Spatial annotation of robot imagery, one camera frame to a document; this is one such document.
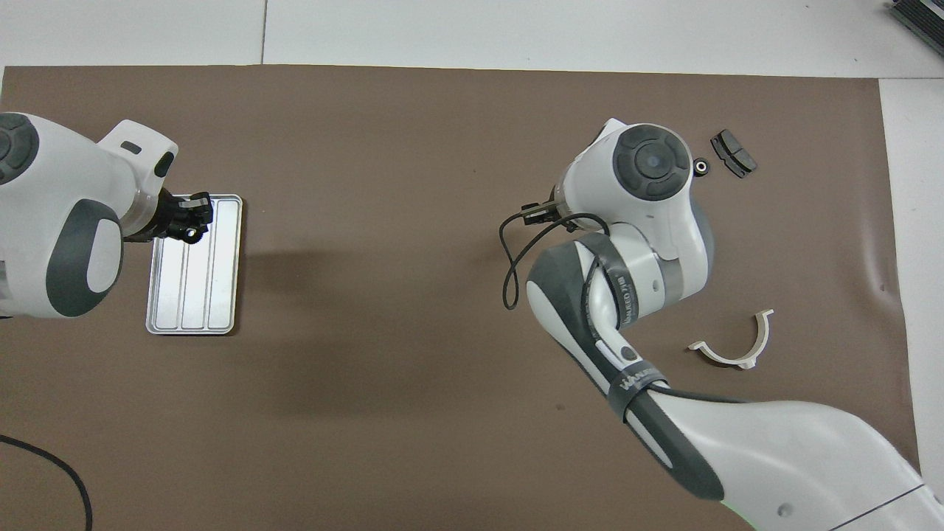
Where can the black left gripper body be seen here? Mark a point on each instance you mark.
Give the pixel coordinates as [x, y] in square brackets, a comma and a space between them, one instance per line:
[162, 217]

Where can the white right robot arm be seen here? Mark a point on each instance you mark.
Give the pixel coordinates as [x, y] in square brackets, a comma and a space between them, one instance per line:
[774, 457]

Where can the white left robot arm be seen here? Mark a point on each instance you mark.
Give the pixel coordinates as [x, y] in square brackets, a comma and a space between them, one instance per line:
[59, 184]

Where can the silver metal tray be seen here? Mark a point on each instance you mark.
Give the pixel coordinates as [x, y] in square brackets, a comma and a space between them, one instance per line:
[195, 295]

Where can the brown table mat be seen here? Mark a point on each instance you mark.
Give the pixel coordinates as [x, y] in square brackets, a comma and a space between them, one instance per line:
[405, 369]

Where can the dark grey brake pad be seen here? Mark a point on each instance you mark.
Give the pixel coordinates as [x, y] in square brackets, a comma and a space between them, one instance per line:
[737, 155]

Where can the dark grey ribbed equipment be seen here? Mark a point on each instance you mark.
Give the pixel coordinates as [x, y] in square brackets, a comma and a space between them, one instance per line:
[922, 18]

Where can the white semicircular plastic bracket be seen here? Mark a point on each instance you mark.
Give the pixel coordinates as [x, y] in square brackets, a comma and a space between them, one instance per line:
[762, 339]

